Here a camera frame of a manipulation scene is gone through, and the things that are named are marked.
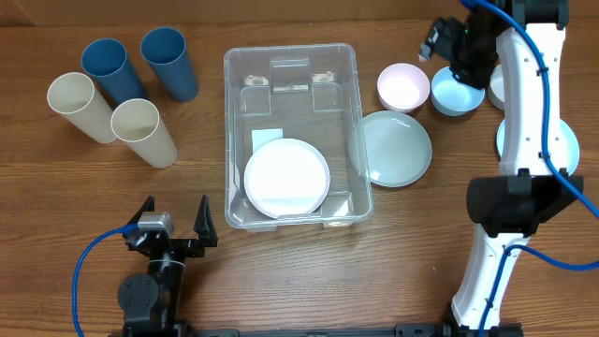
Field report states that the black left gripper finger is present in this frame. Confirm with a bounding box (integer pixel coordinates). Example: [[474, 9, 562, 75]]
[[194, 195, 218, 247], [127, 196, 154, 226]]

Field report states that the grey bowl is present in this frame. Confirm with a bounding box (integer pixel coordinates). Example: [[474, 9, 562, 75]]
[[487, 65, 504, 110]]

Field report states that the light blue bowl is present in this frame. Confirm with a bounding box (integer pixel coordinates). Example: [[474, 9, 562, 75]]
[[431, 66, 486, 117]]

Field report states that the pink bowl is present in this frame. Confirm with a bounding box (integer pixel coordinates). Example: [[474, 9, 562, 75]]
[[376, 63, 431, 113]]

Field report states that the cream cup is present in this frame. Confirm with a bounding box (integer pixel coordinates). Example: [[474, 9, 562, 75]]
[[110, 98, 178, 169], [47, 72, 117, 143]]

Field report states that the white plate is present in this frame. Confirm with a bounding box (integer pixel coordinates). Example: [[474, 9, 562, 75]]
[[243, 139, 331, 219]]

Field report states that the grey-green plate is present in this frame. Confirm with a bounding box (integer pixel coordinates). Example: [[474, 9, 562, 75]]
[[348, 110, 432, 188]]

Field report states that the light blue plate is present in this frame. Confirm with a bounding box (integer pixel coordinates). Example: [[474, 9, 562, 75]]
[[495, 120, 580, 175]]

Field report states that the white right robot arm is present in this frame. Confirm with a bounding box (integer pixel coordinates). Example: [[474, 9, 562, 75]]
[[419, 0, 584, 336]]

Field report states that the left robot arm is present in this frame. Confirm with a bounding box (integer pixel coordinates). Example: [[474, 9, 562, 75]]
[[117, 196, 218, 337]]

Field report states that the white label in bin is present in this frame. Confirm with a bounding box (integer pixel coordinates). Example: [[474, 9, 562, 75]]
[[251, 128, 283, 153]]

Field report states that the blue cup left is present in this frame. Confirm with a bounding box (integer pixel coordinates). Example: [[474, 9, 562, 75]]
[[80, 38, 148, 105]]

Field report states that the blue cup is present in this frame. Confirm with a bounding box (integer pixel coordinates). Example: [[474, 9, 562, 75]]
[[140, 26, 199, 102], [80, 38, 148, 105]]

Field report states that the blue cup right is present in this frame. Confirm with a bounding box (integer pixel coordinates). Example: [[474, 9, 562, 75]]
[[140, 26, 199, 102]]

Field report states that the clear plastic storage bin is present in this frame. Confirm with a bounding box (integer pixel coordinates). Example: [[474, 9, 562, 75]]
[[224, 43, 373, 232]]

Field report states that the left blue cable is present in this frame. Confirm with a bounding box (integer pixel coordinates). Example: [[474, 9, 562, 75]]
[[71, 224, 140, 337]]

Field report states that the blue cable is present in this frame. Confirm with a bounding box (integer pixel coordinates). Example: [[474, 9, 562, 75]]
[[460, 0, 599, 337], [71, 224, 140, 337]]

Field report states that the right blue cable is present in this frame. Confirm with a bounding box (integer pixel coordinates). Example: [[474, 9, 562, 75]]
[[460, 0, 599, 337]]

